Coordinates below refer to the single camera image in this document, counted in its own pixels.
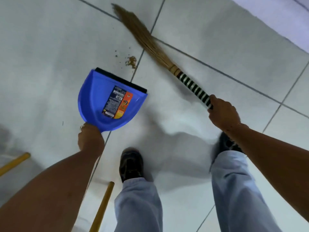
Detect straw broom with striped handle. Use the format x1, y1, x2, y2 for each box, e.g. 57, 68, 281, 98
112, 3, 214, 110

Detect person's black shoe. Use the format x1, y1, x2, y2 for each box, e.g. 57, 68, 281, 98
119, 147, 144, 183
218, 131, 245, 154

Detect person's black left shoe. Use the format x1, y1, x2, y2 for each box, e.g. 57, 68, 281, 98
119, 147, 144, 183

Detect person's right forearm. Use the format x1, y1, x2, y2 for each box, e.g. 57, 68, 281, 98
227, 123, 309, 222

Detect person's black right shoe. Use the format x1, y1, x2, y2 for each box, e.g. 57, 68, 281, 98
218, 131, 245, 154

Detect yellow wooden stick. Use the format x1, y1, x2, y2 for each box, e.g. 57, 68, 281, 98
89, 182, 115, 232
0, 152, 31, 177

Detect person's light blue trousers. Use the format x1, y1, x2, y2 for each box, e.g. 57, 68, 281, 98
114, 150, 283, 232

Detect pile of brown dirt crumbs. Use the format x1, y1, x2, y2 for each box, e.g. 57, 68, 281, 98
114, 48, 138, 69

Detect blue plastic dustpan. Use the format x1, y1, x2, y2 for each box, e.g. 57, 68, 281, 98
78, 67, 148, 133

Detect person's left hand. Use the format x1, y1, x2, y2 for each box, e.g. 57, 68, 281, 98
77, 123, 105, 157

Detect person's right hand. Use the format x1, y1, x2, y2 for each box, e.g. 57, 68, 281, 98
207, 95, 241, 133

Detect person's left forearm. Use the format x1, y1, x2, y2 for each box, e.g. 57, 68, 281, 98
0, 150, 101, 232

